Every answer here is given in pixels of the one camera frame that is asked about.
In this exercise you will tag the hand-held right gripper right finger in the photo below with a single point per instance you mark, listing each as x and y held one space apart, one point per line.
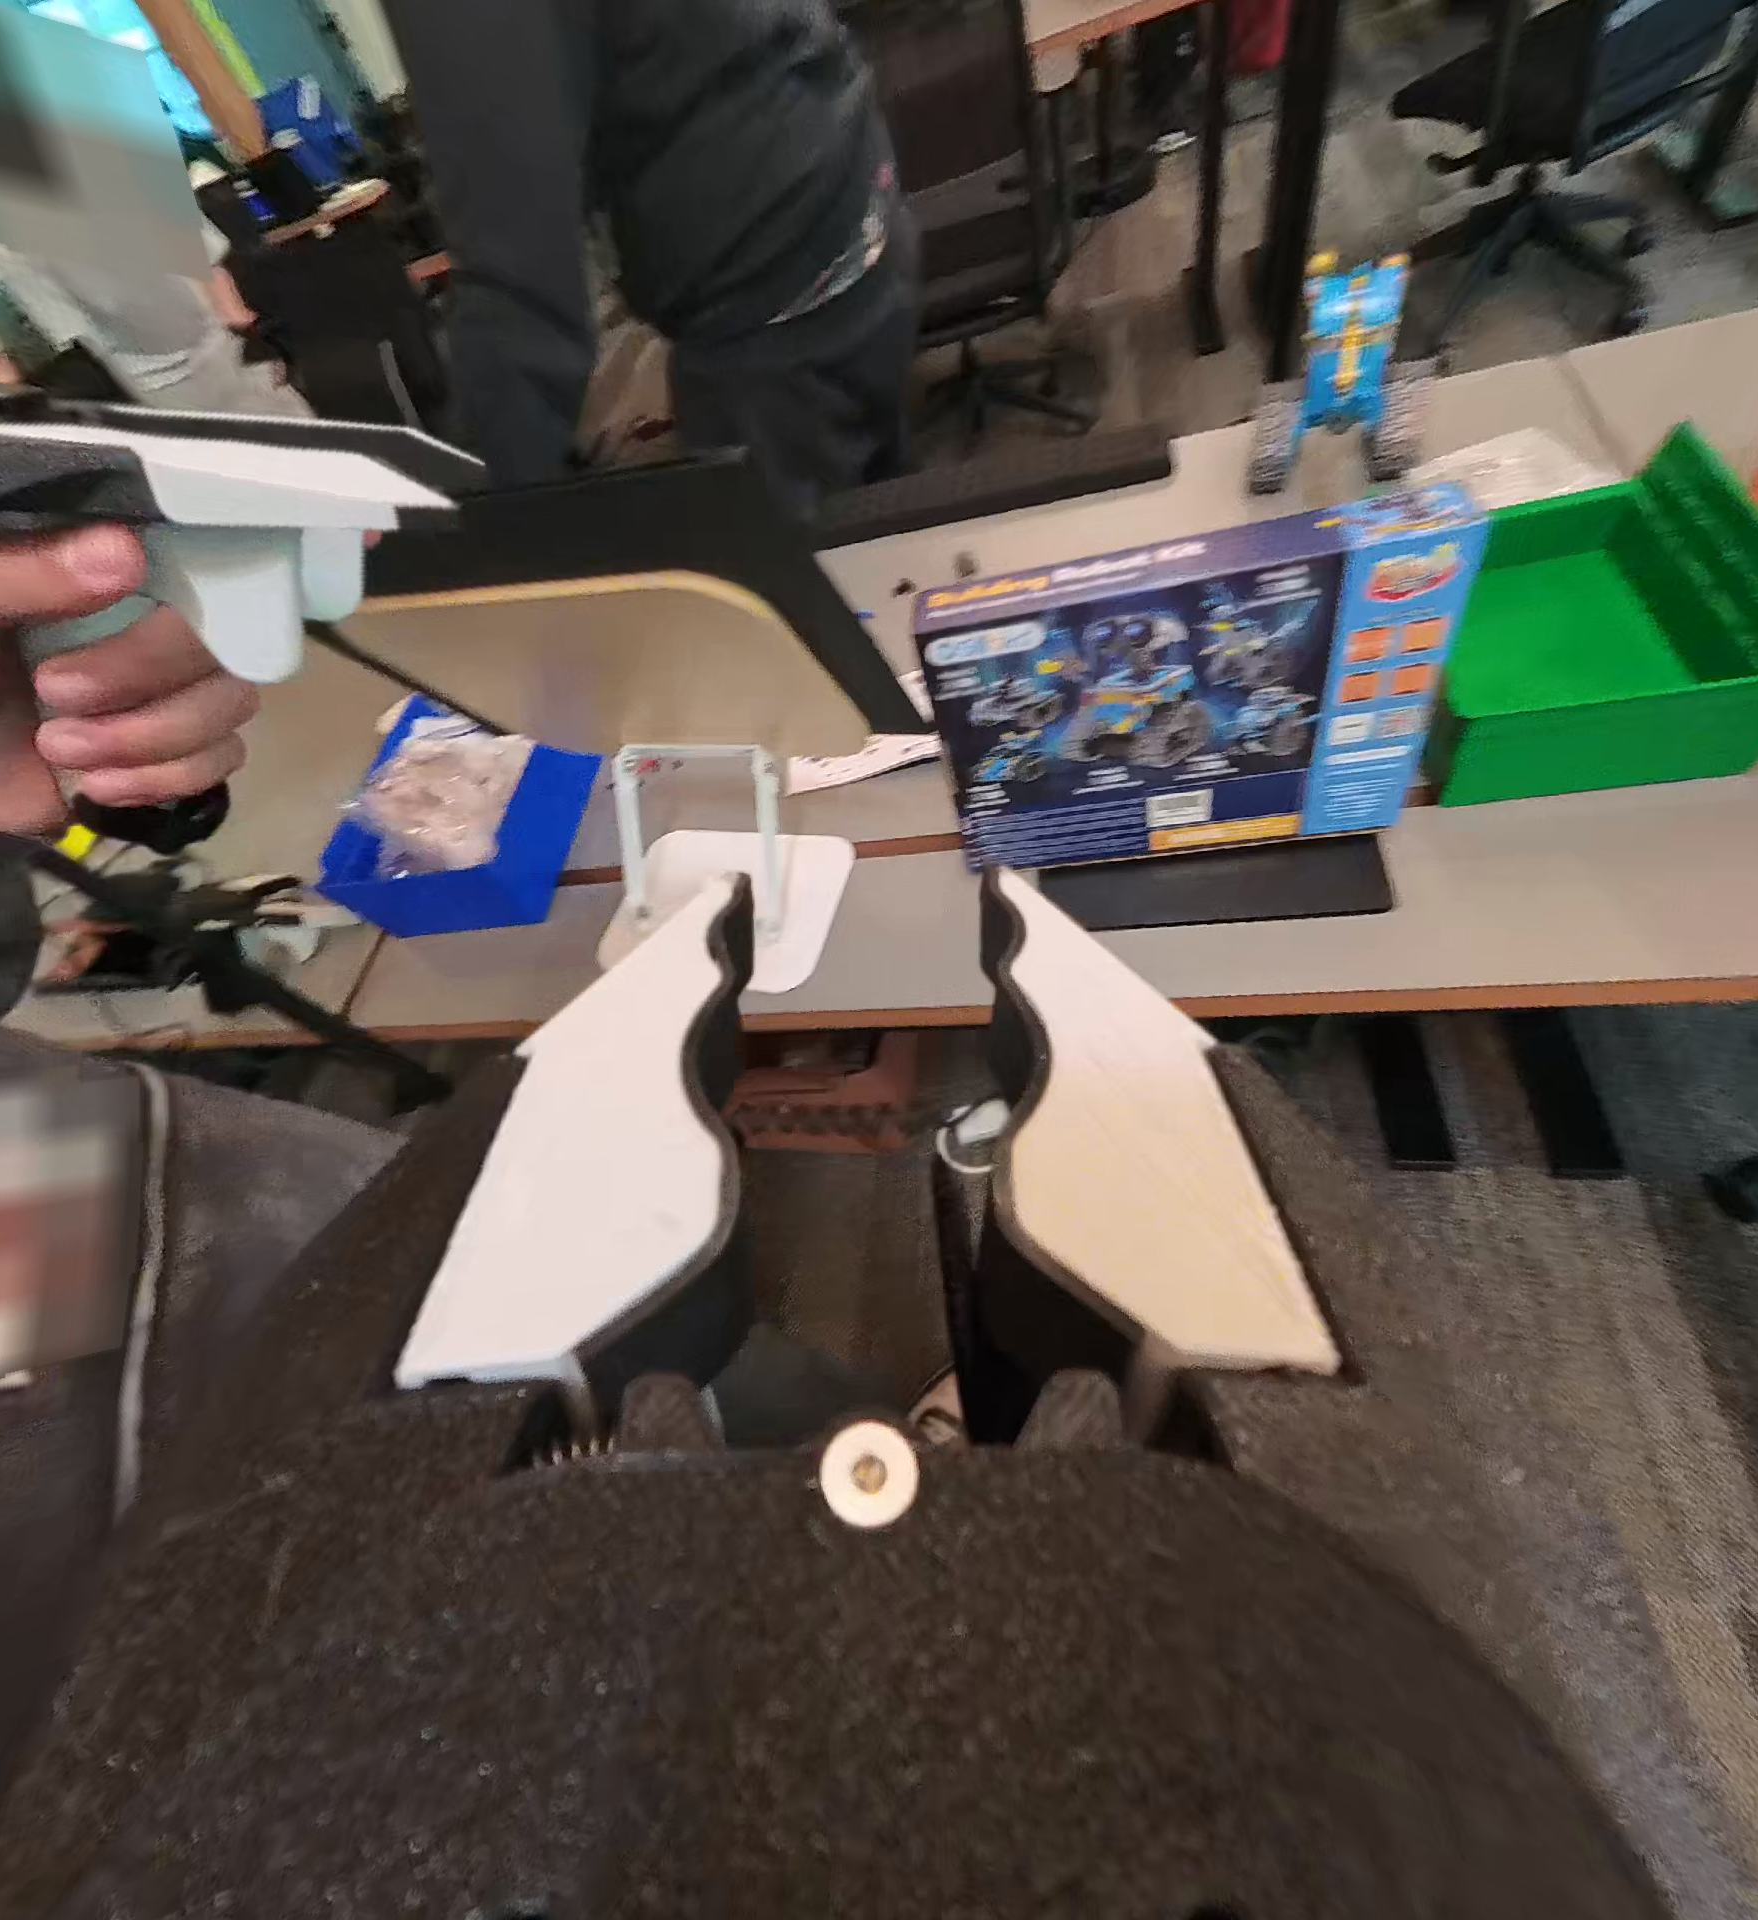
1163 1201

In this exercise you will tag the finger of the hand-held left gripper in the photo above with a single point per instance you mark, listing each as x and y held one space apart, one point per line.
70 435
295 491

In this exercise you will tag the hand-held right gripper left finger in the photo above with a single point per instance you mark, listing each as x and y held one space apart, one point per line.
580 1201

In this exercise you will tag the clear bag of parts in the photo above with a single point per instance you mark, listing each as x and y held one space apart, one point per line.
430 789

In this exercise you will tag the person's dark sweatshirt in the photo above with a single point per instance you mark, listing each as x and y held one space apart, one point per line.
247 1169

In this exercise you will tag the blue plastic bin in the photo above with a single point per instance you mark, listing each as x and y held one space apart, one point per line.
520 839

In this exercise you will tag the white metal stand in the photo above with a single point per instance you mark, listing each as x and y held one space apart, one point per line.
804 899

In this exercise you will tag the white instruction sheet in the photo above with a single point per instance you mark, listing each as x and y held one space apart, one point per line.
858 765

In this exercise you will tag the blue toy kit box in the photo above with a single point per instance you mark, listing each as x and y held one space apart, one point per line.
1119 676

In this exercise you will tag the green plastic bin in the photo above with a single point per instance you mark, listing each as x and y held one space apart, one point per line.
1600 704

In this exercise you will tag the black office chair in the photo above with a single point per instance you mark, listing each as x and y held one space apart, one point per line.
1002 224
1555 151

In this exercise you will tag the clear plastic bag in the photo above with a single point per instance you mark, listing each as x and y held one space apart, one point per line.
1509 469

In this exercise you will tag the blue toy tracked robot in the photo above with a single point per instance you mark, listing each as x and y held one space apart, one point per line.
1344 358

